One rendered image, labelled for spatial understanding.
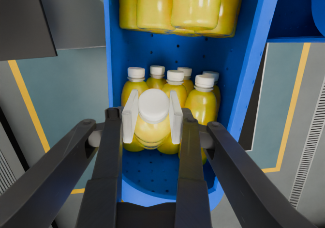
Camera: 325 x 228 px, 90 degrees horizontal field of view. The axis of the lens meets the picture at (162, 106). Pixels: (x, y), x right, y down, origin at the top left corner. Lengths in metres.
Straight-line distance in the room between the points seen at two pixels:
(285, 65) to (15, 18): 1.83
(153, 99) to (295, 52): 1.78
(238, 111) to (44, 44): 0.44
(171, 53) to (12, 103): 1.68
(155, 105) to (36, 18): 0.37
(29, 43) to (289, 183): 2.76
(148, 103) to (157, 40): 0.30
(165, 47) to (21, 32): 0.34
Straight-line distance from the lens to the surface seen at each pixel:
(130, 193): 0.35
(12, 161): 2.06
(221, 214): 2.71
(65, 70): 1.62
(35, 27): 0.50
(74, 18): 0.88
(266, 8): 0.27
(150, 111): 0.19
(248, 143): 1.82
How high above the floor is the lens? 1.43
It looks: 68 degrees down
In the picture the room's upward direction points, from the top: 170 degrees clockwise
